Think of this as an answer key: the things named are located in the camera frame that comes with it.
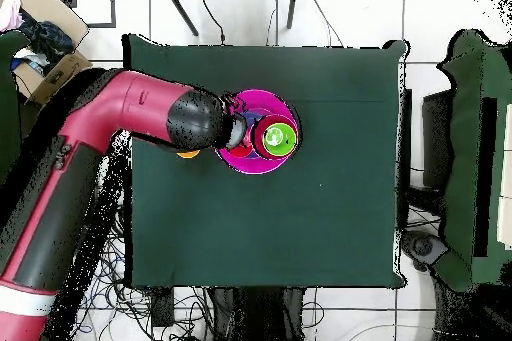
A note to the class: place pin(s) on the blue bowl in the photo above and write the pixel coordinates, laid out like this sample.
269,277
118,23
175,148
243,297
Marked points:
251,117

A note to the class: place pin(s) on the large pink bowl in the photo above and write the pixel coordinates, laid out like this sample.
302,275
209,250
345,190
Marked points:
264,99

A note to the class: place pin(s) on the small magenta bowl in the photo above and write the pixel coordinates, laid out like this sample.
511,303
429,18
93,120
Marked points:
259,145

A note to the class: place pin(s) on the light green cup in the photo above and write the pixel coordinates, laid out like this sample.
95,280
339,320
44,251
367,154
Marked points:
280,145

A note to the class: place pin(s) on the orange cup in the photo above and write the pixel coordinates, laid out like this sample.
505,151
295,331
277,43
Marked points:
188,154

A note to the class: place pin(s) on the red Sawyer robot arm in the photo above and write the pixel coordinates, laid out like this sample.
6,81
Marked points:
140,105

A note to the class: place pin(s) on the dark green tablecloth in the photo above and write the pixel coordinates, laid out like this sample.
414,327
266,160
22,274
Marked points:
320,217

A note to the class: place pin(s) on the dark blue clothing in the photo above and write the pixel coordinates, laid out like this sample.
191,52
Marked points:
48,41

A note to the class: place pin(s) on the cardboard box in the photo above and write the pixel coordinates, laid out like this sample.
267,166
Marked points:
52,17

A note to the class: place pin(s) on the black power box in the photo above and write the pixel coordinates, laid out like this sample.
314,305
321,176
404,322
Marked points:
162,307

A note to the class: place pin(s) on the green cloth covered table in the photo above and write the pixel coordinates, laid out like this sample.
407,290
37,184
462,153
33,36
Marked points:
464,117
8,117

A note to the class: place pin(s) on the pink cloth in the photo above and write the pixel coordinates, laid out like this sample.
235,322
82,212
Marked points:
10,13

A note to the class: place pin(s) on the dark grey chair base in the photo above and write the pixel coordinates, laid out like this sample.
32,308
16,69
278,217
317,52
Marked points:
424,246

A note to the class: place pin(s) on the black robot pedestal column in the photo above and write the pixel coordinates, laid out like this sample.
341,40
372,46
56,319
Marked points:
260,317

